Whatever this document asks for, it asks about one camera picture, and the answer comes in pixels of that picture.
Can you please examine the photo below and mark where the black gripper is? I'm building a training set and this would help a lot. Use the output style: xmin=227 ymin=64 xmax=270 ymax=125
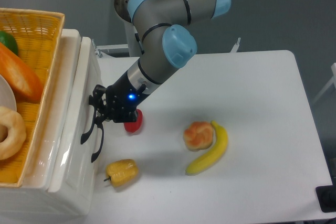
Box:
xmin=89 ymin=72 xmax=147 ymax=127

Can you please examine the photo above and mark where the white drawer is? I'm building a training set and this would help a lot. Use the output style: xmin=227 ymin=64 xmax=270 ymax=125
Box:
xmin=78 ymin=108 xmax=106 ymax=217
xmin=49 ymin=37 xmax=102 ymax=198

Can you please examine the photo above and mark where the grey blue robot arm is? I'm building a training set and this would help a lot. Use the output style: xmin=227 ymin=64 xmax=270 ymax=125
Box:
xmin=89 ymin=0 xmax=232 ymax=126

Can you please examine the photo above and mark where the white drawer cabinet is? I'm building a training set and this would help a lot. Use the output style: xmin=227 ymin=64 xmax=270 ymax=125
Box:
xmin=0 ymin=28 xmax=105 ymax=217

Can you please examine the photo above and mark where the red bell pepper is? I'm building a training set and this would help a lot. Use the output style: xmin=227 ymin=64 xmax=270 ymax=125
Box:
xmin=123 ymin=109 xmax=143 ymax=133

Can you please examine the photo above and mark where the yellow bell pepper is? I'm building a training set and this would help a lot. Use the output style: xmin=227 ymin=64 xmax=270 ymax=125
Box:
xmin=103 ymin=159 xmax=139 ymax=187

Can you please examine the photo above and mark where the round swirl bread roll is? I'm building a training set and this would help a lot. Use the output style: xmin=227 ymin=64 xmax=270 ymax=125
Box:
xmin=183 ymin=121 xmax=213 ymax=152

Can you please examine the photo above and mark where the orange baguette bread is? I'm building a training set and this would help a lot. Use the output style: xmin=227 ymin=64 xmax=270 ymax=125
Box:
xmin=1 ymin=44 xmax=44 ymax=103

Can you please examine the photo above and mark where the yellow wicker basket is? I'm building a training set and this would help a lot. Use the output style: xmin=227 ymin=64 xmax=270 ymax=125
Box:
xmin=1 ymin=8 xmax=65 ymax=188

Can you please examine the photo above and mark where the white plate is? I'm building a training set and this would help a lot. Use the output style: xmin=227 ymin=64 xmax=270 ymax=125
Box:
xmin=0 ymin=76 xmax=17 ymax=111

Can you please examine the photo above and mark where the beige bagel donut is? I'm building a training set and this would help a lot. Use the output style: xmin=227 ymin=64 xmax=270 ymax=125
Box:
xmin=1 ymin=106 xmax=26 ymax=160

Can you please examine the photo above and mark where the yellow banana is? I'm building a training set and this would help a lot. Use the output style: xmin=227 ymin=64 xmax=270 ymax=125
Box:
xmin=185 ymin=120 xmax=228 ymax=175

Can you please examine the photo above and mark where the green lime fruit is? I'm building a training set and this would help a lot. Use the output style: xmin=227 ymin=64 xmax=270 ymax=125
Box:
xmin=0 ymin=30 xmax=18 ymax=56

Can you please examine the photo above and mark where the black device at edge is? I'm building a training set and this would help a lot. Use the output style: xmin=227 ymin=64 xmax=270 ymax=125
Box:
xmin=316 ymin=185 xmax=336 ymax=213

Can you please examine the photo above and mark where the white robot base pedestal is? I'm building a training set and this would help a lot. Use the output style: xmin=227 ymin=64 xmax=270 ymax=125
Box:
xmin=91 ymin=0 xmax=148 ymax=58

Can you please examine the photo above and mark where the white frame at right edge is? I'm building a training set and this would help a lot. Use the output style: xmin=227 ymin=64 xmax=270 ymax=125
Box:
xmin=312 ymin=63 xmax=336 ymax=104

